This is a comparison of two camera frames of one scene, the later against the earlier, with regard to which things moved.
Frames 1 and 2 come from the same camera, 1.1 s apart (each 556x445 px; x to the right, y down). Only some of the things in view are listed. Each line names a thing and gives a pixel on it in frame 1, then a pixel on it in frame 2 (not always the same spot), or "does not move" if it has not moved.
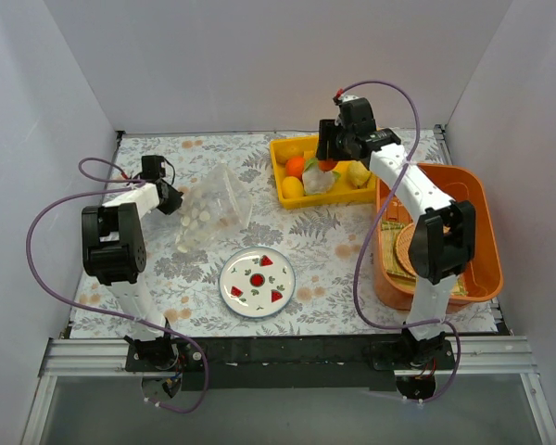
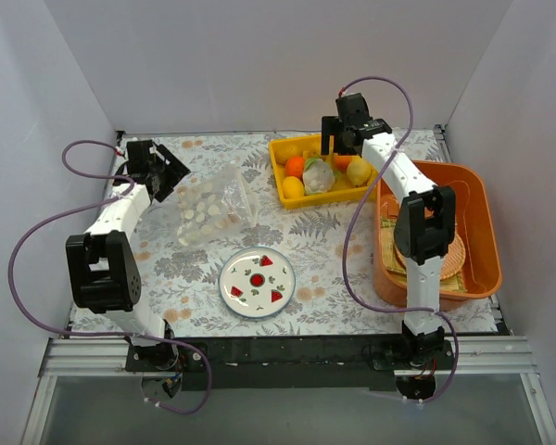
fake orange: [294, 167] does not move
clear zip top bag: [215, 205] does not move
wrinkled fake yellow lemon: [358, 173] does not move
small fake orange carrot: [327, 165] → [343, 161]
